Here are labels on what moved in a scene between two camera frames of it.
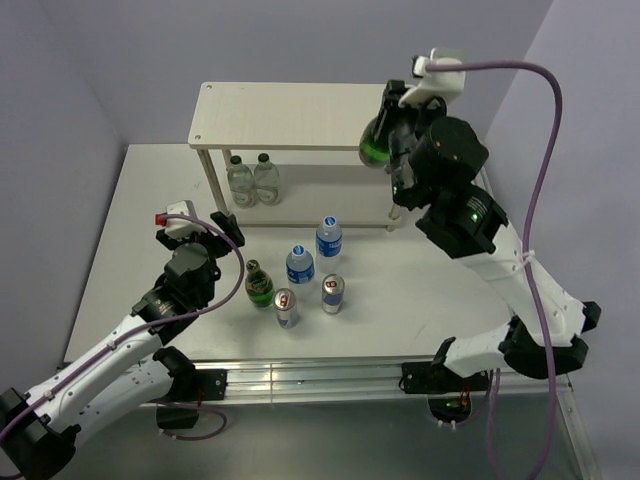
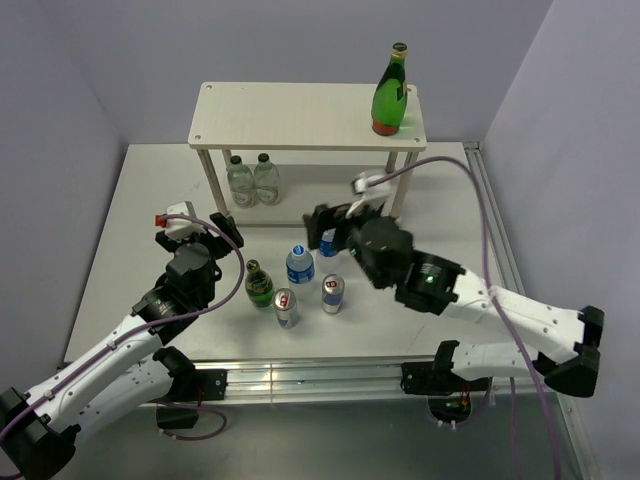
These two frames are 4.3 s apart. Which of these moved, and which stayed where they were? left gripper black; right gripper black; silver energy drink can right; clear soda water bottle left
Moved: right gripper black
Stayed: silver energy drink can right; clear soda water bottle left; left gripper black
